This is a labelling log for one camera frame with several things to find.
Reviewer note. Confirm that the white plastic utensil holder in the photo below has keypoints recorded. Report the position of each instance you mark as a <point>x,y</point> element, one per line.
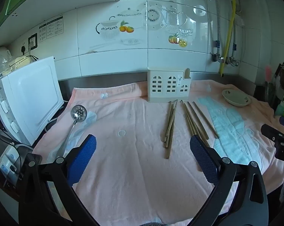
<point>168,84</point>

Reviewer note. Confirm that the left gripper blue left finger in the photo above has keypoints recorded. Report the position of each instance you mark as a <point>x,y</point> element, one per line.
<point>46,194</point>

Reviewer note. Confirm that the white instruction label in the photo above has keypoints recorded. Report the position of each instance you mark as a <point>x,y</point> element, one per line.
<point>51,29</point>

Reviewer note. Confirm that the steel slotted ladle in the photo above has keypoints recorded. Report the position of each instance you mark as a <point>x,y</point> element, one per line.
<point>78,114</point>

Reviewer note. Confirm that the steel angle valve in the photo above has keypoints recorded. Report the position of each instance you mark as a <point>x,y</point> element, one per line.
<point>217,56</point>
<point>233,62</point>

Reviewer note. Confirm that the wall power socket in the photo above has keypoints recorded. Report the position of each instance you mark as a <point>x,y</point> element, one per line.
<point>32,42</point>

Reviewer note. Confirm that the white power strip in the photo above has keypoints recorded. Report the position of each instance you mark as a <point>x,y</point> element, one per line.
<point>8,168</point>

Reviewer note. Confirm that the white microwave oven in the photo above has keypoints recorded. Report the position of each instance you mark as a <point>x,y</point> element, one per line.
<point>29,98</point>

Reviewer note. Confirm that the small white plate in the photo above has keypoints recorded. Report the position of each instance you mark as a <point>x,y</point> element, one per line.
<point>236,98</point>

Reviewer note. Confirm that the pink towel with blue pattern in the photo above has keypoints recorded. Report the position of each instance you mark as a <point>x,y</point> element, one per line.
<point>128,180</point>

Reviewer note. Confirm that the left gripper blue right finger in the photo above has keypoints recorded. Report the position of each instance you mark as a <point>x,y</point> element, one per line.
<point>239,195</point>

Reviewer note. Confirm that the pink brush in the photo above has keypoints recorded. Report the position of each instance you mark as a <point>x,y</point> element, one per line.
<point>268,73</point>

